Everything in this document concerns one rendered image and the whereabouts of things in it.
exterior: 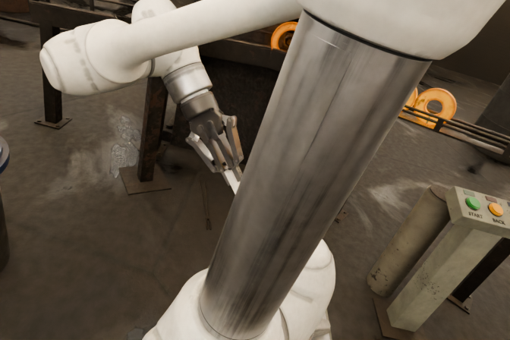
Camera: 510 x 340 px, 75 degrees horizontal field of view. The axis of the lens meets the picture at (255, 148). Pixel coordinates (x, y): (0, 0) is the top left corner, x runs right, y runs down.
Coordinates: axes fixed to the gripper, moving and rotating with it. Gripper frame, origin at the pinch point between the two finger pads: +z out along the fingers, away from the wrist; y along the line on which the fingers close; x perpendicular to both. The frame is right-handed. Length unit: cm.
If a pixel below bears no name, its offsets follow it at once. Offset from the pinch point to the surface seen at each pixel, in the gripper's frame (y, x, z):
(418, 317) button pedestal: -12, -53, 82
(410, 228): -21, -62, 52
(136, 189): 81, -49, -3
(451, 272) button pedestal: -29, -49, 64
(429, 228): -27, -60, 52
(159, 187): 76, -58, 1
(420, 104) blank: -40, -92, 15
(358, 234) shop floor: 8, -96, 67
